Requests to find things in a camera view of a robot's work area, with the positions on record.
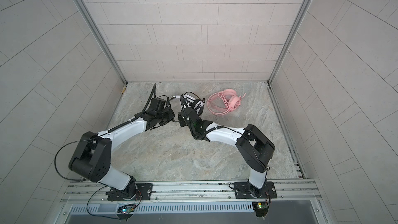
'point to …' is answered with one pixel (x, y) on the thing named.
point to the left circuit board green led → (127, 210)
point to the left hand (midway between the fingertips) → (181, 112)
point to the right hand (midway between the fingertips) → (182, 112)
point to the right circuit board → (261, 208)
